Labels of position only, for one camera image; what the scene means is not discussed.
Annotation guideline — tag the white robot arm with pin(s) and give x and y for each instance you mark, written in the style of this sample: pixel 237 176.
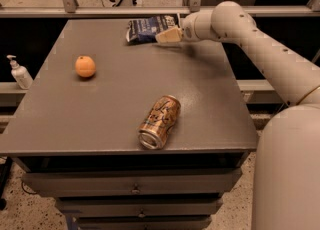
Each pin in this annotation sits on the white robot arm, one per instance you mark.
pixel 286 189

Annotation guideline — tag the white pump dispenser bottle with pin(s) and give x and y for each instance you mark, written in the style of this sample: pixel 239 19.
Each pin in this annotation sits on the white pump dispenser bottle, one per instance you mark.
pixel 20 73

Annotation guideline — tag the blue chip bag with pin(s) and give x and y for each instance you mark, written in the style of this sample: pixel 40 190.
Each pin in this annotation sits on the blue chip bag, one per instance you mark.
pixel 144 30

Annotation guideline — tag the gold soda can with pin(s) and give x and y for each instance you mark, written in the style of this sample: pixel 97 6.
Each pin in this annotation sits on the gold soda can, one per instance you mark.
pixel 155 128

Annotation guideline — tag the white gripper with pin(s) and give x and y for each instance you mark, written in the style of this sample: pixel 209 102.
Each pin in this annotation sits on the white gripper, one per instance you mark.
pixel 188 29

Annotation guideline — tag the orange fruit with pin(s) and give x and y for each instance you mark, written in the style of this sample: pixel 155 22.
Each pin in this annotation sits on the orange fruit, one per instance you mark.
pixel 85 66

